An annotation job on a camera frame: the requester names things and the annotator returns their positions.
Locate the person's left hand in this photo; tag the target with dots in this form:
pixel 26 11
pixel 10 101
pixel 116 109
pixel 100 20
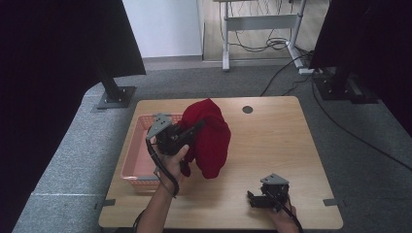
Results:
pixel 171 168

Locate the dark red cloth garment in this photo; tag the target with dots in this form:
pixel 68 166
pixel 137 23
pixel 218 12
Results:
pixel 210 145

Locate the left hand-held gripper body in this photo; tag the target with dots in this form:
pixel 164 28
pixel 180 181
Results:
pixel 166 139

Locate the pink plastic basket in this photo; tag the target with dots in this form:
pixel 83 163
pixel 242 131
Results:
pixel 139 161

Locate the person's right hand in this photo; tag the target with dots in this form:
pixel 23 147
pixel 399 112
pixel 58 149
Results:
pixel 281 221

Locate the white desk frame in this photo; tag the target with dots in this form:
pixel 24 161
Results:
pixel 259 22

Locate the black curtain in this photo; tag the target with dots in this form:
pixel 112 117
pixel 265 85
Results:
pixel 372 32
pixel 48 64

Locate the white power strip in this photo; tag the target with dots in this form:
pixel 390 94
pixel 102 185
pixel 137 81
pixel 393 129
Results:
pixel 305 71

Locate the black metal stand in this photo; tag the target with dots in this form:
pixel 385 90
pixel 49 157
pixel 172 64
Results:
pixel 116 97
pixel 336 87

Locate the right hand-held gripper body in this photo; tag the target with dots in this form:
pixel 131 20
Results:
pixel 275 189

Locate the grey table edge bracket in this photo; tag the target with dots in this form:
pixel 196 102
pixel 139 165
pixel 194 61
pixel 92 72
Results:
pixel 330 202
pixel 108 203

